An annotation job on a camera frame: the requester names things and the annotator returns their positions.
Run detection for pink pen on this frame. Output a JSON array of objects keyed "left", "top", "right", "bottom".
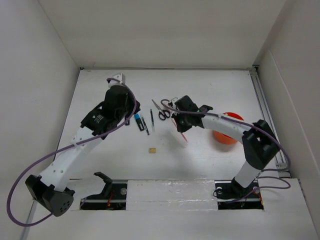
[{"left": 170, "top": 118, "right": 188, "bottom": 145}]

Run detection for small yellow eraser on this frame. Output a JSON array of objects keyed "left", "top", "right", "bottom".
[{"left": 148, "top": 148, "right": 157, "bottom": 154}]

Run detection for green capped pen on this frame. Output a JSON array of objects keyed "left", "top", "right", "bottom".
[{"left": 149, "top": 109, "right": 155, "bottom": 132}]

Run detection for black gel pen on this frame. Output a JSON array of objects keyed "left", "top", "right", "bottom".
[{"left": 140, "top": 113, "right": 150, "bottom": 136}]

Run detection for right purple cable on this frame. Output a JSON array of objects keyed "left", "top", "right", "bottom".
[{"left": 160, "top": 98, "right": 293, "bottom": 205}]

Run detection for black handled scissors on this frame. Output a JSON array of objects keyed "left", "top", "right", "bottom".
[{"left": 151, "top": 99, "right": 171, "bottom": 121}]

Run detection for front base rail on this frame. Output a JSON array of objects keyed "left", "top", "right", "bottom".
[{"left": 69, "top": 177, "right": 266, "bottom": 211}]

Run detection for blue capped highlighter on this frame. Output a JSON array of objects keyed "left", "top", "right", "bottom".
[{"left": 133, "top": 113, "right": 145, "bottom": 132}]

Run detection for orange round divided container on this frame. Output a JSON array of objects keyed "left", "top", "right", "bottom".
[{"left": 212, "top": 112, "right": 244, "bottom": 145}]

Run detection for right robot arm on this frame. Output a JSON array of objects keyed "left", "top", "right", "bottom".
[{"left": 168, "top": 95, "right": 280, "bottom": 200}]

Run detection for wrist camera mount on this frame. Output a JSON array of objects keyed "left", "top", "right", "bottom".
[
  {"left": 167, "top": 97, "right": 178, "bottom": 111},
  {"left": 108, "top": 73, "right": 126, "bottom": 88}
]

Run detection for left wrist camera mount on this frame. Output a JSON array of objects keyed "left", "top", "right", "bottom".
[{"left": 108, "top": 73, "right": 126, "bottom": 88}]

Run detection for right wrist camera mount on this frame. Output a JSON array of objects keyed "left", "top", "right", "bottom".
[{"left": 167, "top": 97, "right": 178, "bottom": 111}]

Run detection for aluminium rail right side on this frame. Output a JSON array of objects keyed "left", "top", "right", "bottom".
[{"left": 248, "top": 65, "right": 292, "bottom": 178}]

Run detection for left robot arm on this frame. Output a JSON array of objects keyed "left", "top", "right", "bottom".
[{"left": 25, "top": 85, "right": 138, "bottom": 217}]

